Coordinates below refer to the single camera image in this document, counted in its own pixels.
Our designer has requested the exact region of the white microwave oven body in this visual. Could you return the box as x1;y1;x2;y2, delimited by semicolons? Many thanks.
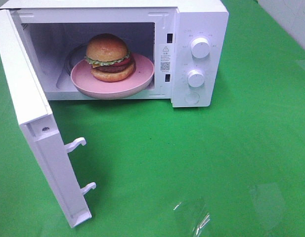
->
0;0;229;107

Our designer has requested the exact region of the white door release button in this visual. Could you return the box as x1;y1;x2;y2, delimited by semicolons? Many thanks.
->
185;92;200;105

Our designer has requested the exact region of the pink plate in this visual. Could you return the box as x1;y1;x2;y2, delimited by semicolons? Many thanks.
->
71;53;154;100

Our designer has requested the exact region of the glass microwave turntable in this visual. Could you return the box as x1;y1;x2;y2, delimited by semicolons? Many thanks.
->
64;44;87;75

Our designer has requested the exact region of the green table mat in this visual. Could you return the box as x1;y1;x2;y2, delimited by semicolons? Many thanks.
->
0;0;305;237

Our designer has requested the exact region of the toy burger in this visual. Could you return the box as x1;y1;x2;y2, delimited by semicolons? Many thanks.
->
86;34;135;82

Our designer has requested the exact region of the white microwave door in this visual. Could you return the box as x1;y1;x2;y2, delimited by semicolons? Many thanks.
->
0;10;96;228

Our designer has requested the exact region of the white microwave knob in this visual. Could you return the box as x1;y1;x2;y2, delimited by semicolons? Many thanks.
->
187;70;205;87
191;37;211;59

